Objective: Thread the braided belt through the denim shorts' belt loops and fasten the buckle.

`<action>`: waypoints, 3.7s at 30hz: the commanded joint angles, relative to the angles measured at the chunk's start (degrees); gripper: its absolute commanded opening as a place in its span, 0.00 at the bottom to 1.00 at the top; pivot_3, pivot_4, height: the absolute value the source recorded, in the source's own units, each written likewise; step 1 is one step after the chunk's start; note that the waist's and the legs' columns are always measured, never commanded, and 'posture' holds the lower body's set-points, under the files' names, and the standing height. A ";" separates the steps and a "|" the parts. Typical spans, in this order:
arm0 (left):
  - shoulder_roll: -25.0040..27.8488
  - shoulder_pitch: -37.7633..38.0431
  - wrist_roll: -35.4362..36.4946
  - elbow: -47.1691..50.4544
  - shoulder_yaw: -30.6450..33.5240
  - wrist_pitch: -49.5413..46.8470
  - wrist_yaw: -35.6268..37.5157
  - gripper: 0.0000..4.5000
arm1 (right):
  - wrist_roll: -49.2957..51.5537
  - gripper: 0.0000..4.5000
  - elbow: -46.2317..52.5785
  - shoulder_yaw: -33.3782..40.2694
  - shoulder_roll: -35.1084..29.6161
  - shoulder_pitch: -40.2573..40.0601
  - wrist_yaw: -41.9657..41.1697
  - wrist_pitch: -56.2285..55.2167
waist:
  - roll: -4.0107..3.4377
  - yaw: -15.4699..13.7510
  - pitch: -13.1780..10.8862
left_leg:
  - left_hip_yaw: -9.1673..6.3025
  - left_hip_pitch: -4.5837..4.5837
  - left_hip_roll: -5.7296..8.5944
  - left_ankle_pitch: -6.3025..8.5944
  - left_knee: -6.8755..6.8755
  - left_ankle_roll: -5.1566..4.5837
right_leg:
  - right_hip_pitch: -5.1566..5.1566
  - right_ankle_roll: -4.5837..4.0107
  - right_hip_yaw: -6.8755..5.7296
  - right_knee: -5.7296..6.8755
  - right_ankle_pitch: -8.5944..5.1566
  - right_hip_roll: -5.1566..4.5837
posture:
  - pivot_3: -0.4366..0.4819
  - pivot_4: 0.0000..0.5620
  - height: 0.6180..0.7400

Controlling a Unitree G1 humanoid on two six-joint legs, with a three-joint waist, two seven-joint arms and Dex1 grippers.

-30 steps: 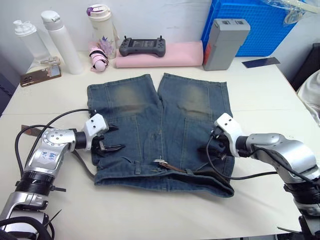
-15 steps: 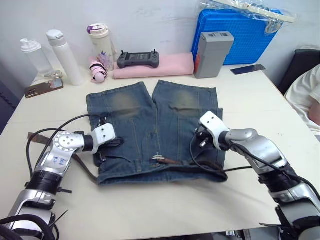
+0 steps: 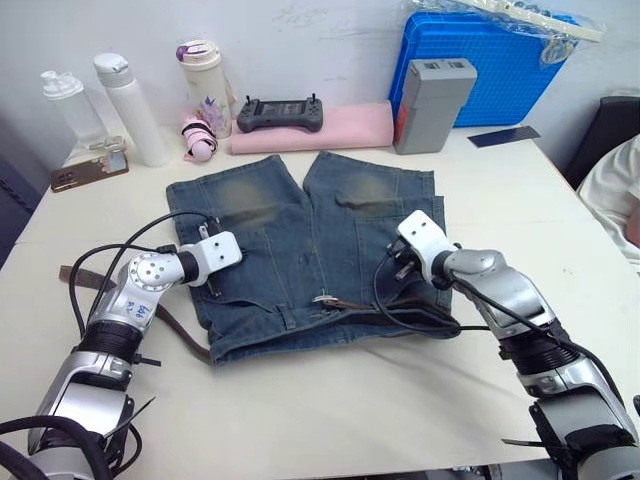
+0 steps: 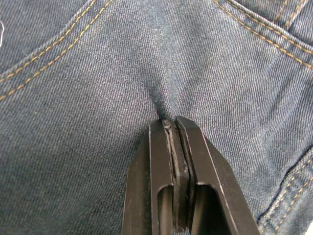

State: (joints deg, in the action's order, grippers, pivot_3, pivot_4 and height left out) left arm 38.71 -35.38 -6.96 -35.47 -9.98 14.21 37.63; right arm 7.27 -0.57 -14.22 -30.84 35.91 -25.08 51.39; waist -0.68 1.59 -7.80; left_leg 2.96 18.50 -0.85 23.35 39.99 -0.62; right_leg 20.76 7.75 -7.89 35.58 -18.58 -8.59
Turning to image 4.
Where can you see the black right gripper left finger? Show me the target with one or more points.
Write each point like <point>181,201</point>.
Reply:
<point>159,159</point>

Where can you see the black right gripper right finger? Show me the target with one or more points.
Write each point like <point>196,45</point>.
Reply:
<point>210,176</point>

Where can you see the blue denim shorts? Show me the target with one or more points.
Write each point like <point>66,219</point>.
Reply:
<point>97,98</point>

